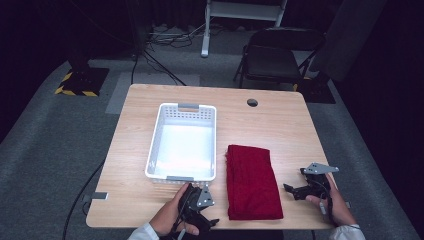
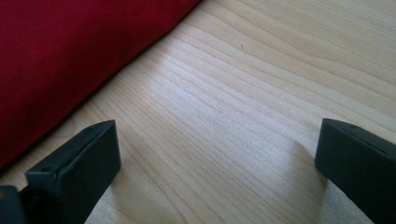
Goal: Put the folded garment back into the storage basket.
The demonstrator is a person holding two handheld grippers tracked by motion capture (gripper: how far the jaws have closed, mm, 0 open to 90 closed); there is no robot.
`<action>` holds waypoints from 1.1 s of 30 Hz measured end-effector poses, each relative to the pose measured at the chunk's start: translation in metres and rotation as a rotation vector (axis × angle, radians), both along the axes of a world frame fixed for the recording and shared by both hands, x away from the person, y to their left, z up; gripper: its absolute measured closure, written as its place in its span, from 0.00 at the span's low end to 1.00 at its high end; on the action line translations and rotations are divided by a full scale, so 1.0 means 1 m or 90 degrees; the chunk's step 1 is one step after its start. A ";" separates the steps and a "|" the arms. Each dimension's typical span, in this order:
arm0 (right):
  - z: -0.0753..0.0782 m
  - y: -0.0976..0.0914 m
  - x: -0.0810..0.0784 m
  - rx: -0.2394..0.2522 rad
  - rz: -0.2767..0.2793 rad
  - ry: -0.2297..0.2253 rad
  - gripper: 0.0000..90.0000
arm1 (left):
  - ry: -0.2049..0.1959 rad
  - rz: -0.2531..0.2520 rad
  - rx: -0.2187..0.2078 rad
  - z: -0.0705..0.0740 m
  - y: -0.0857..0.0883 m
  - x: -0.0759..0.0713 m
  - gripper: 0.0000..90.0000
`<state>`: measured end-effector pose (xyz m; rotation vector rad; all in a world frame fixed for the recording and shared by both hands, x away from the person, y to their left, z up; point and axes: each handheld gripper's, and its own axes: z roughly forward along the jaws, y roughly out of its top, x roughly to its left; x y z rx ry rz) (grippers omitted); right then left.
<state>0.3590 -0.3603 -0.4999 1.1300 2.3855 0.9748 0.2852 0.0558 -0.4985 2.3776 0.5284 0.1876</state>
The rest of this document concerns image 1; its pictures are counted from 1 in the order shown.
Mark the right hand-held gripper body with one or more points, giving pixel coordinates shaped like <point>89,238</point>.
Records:
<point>316,181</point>

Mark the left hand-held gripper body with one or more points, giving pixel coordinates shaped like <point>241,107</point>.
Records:
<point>195,200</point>

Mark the red cloth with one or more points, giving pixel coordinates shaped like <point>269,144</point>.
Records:
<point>251,183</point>

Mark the white plastic basket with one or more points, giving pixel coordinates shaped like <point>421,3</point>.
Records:
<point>183,150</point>

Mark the person's left hand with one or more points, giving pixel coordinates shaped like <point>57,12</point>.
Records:
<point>166,216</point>

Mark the person's right hand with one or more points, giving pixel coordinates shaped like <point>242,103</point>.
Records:
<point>340,206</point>

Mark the person's dark clothing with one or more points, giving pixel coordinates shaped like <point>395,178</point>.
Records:
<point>246,235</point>

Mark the black folding chair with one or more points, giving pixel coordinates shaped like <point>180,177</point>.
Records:
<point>271,61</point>

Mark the grey leaning panel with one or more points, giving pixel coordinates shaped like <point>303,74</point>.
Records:
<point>350,36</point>

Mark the black floor base plate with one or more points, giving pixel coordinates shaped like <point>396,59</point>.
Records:
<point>316,91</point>

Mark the black yellow striped base plate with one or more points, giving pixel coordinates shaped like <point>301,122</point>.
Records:
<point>83,83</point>

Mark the white metal desk frame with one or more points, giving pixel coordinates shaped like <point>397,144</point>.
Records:
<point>240,10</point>

